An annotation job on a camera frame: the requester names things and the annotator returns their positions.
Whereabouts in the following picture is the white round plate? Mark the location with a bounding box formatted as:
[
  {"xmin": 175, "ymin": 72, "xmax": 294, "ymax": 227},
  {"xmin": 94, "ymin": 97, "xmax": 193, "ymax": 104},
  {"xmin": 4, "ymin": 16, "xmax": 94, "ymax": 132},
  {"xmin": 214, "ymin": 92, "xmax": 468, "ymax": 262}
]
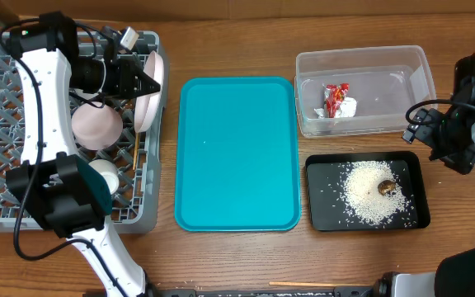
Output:
[{"xmin": 134, "ymin": 51, "xmax": 165, "ymax": 133}]

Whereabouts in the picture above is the wooden chopstick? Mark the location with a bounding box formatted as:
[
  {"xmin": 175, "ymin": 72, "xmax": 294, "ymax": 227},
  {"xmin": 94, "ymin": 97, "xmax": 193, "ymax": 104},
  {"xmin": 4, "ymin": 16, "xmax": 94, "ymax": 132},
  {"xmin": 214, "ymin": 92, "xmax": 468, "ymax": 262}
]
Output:
[
  {"xmin": 132, "ymin": 132, "xmax": 140, "ymax": 171},
  {"xmin": 268, "ymin": 281, "xmax": 338, "ymax": 288}
]

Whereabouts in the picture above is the pink shallow bowl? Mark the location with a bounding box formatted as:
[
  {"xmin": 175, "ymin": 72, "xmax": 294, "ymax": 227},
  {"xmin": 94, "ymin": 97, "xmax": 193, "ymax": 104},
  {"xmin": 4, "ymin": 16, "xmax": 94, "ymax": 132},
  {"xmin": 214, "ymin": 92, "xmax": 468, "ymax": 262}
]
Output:
[{"xmin": 72, "ymin": 104, "xmax": 123, "ymax": 151}]

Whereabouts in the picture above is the brown food piece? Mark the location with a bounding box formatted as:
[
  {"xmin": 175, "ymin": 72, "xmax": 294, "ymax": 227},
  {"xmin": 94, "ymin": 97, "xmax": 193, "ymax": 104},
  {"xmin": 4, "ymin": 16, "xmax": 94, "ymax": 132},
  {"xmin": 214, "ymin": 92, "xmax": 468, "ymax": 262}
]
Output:
[{"xmin": 377, "ymin": 180, "xmax": 397, "ymax": 196}]

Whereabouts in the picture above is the white rice pile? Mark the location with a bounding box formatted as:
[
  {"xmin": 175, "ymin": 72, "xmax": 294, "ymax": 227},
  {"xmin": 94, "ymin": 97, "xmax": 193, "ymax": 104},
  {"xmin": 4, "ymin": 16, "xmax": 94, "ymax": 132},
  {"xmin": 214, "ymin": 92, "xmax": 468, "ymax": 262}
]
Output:
[{"xmin": 322, "ymin": 161, "xmax": 419, "ymax": 230}]

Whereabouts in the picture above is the white napkin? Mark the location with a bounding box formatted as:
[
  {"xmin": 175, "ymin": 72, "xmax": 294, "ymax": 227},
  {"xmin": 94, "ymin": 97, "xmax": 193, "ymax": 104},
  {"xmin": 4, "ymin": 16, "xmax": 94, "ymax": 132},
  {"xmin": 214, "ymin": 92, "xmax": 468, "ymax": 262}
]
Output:
[{"xmin": 314, "ymin": 97, "xmax": 357, "ymax": 119}]

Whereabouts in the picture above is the small white cup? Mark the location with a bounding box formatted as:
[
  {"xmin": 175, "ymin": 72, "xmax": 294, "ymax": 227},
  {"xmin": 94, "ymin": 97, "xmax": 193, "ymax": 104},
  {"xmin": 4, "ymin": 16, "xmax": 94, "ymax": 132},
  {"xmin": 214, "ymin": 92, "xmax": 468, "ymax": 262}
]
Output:
[{"xmin": 89, "ymin": 159, "xmax": 120, "ymax": 194}]

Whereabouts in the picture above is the red snack wrapper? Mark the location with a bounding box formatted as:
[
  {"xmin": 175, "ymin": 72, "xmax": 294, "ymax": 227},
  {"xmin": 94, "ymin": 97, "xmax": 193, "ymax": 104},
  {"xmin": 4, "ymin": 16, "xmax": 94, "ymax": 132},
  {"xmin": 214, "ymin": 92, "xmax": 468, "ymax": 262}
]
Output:
[{"xmin": 324, "ymin": 83, "xmax": 350, "ymax": 118}]

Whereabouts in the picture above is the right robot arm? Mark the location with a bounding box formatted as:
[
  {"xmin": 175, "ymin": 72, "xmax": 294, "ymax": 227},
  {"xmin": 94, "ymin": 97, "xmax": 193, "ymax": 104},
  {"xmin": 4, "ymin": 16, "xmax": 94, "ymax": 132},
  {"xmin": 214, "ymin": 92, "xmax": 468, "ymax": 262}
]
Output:
[{"xmin": 371, "ymin": 53, "xmax": 475, "ymax": 297}]

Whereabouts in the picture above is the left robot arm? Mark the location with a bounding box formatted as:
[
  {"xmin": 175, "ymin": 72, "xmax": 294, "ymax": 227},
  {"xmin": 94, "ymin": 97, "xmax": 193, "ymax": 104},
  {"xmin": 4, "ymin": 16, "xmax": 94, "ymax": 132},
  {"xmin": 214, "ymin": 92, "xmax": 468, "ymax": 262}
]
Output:
[{"xmin": 0, "ymin": 12, "xmax": 162, "ymax": 296}]

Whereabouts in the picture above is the grey plastic dish rack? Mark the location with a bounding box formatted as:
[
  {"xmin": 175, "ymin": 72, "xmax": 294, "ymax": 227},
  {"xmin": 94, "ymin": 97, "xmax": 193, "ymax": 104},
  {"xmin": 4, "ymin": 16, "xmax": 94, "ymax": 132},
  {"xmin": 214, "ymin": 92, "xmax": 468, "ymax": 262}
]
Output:
[{"xmin": 0, "ymin": 47, "xmax": 167, "ymax": 233}]

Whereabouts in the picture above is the clear plastic bin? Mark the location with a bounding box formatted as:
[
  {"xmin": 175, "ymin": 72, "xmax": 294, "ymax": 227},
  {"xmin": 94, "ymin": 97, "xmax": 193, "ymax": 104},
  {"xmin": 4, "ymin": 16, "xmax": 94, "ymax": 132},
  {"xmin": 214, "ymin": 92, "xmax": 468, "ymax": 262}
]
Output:
[{"xmin": 294, "ymin": 45, "xmax": 436, "ymax": 138}]

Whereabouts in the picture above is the black rectangular tray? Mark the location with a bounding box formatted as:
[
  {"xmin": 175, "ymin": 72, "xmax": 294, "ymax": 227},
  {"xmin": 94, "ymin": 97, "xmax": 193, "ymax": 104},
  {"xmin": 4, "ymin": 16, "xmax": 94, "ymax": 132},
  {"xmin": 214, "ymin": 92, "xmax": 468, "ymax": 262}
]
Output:
[{"xmin": 305, "ymin": 151, "xmax": 430, "ymax": 232}]

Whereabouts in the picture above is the teal plastic tray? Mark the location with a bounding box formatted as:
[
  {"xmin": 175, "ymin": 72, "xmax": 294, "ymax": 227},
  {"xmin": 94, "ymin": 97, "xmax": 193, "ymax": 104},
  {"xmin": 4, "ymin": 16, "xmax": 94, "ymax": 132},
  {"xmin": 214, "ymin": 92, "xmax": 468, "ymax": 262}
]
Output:
[{"xmin": 175, "ymin": 77, "xmax": 301, "ymax": 232}]

